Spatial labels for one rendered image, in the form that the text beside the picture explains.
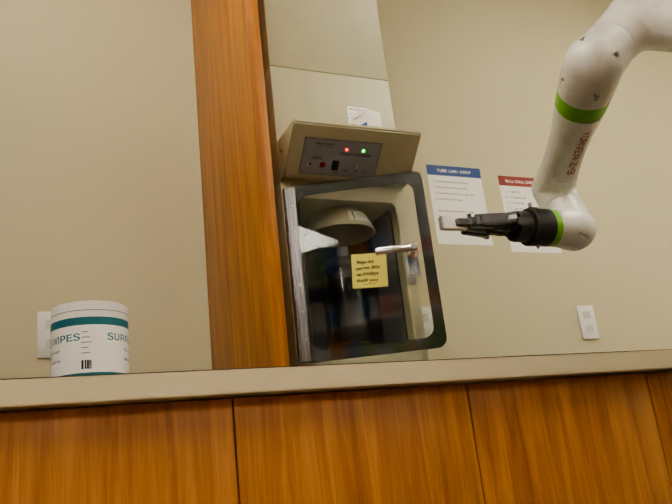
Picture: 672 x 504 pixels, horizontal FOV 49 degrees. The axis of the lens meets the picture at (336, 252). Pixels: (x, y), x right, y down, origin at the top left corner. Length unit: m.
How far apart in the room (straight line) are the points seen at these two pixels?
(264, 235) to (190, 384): 0.44
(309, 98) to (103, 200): 0.62
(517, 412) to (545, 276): 1.13
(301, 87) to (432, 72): 0.90
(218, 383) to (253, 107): 0.68
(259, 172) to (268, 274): 0.22
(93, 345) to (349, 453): 0.47
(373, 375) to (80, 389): 0.48
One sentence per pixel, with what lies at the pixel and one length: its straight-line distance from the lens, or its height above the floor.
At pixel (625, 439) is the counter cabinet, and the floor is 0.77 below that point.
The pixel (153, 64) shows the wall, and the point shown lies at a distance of 2.24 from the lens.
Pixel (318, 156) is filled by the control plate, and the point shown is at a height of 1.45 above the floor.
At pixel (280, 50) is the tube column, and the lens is 1.84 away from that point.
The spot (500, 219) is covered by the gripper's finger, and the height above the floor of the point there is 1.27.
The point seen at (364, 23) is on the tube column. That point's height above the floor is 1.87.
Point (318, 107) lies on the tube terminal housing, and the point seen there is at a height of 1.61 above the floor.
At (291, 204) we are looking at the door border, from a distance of 1.64.
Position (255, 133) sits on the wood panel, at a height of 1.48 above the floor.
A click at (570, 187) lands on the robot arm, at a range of 1.90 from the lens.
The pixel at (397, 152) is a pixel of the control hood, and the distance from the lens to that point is 1.74.
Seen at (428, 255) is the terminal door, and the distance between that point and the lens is 1.59.
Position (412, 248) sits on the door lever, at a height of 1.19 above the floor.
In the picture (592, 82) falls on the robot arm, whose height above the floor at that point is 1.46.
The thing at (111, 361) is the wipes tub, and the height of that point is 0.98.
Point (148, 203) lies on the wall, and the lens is 2.04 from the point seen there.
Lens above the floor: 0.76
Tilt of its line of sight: 17 degrees up
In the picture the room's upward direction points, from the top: 6 degrees counter-clockwise
